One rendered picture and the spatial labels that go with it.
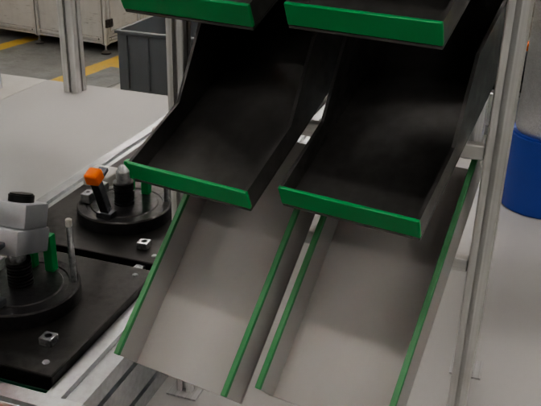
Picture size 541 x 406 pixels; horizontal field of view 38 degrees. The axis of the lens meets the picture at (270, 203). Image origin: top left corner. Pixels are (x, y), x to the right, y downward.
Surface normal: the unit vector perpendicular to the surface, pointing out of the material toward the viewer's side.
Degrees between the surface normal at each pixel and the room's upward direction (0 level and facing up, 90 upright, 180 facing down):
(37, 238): 88
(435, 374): 0
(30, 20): 90
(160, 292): 90
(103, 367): 0
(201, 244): 45
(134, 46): 90
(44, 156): 0
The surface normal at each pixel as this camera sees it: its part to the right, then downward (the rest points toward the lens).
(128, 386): 0.94, 0.16
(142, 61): -0.33, 0.39
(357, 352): -0.33, -0.39
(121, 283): 0.03, -0.91
